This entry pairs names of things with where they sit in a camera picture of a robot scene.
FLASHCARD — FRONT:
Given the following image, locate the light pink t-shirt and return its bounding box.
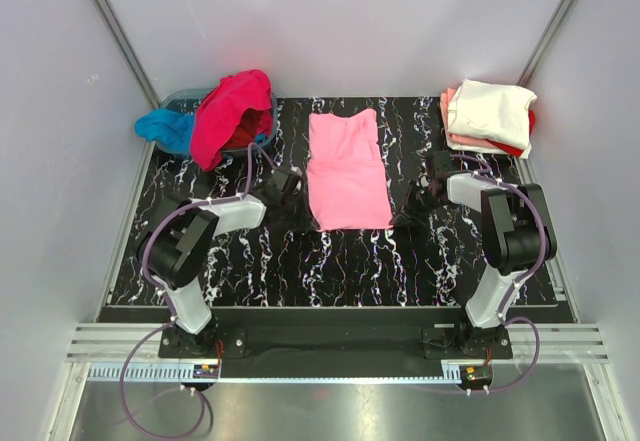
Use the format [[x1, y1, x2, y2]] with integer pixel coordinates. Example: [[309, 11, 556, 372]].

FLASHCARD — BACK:
[[307, 108, 392, 231]]

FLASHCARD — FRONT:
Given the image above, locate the blue plastic basket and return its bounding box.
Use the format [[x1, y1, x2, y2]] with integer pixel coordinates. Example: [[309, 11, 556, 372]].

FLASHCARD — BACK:
[[155, 89, 279, 159]]

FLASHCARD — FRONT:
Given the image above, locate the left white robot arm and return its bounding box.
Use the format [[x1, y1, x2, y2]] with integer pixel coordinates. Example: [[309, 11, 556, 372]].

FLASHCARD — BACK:
[[136, 167, 306, 356]]

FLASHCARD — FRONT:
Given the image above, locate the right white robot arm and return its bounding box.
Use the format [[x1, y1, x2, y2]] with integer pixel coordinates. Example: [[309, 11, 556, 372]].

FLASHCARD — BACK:
[[392, 151, 557, 360]]

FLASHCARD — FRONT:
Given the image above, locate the dark red t-shirt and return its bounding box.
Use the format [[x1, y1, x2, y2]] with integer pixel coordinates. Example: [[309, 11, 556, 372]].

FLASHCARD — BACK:
[[225, 109, 273, 149]]

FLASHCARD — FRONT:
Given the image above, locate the red folded t-shirt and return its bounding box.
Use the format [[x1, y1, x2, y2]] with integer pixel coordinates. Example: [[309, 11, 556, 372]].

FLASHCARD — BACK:
[[489, 109, 536, 158]]

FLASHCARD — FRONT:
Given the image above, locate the peach folded t-shirt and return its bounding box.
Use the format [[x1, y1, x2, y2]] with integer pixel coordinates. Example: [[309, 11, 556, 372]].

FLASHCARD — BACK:
[[440, 87, 505, 154]]

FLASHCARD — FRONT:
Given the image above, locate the magenta t-shirt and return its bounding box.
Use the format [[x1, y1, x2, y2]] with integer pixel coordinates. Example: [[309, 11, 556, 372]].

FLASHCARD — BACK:
[[190, 70, 272, 171]]

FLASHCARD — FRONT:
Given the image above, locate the white folded t-shirt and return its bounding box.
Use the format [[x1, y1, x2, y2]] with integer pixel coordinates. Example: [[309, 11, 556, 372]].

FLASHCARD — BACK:
[[448, 79, 537, 145]]

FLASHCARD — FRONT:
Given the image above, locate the blue t-shirt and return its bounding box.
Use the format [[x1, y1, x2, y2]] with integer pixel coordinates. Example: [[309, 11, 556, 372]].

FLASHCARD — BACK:
[[133, 108, 271, 156]]

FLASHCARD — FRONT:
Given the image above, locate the aluminium front rail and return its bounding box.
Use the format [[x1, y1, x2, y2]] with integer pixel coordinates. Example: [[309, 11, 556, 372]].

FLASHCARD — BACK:
[[67, 322, 609, 364]]

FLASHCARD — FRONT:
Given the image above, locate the white slotted cable duct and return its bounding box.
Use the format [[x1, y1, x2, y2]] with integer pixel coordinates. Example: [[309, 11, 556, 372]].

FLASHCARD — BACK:
[[88, 362, 461, 385]]

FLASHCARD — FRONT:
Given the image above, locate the left aluminium corner post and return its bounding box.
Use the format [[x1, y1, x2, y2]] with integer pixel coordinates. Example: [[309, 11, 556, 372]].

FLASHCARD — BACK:
[[73, 0, 165, 112]]

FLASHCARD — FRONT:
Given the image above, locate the aluminium corner post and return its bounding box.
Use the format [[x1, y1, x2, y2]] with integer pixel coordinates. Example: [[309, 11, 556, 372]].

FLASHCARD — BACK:
[[73, 0, 165, 112], [517, 0, 578, 87]]

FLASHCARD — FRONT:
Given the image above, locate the right aluminium corner post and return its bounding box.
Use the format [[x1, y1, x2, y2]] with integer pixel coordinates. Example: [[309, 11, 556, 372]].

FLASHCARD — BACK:
[[517, 0, 578, 87]]

